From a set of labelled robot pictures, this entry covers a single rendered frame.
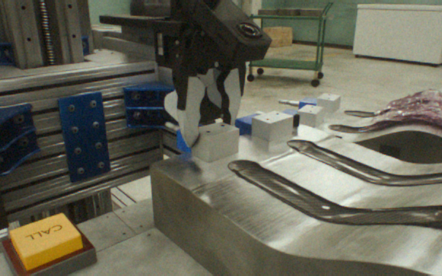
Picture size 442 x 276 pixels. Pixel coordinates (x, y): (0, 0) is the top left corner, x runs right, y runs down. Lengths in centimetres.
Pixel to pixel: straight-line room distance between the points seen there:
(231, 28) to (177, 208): 20
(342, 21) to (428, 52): 224
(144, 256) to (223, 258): 11
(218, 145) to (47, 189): 44
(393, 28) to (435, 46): 75
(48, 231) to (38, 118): 34
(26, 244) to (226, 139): 25
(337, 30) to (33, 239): 834
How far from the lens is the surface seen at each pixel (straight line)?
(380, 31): 727
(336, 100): 81
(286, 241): 34
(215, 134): 45
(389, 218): 36
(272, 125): 52
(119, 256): 47
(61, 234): 46
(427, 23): 700
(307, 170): 46
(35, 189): 81
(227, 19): 40
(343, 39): 855
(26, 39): 86
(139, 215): 53
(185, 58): 43
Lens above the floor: 108
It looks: 22 degrees down
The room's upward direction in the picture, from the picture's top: straight up
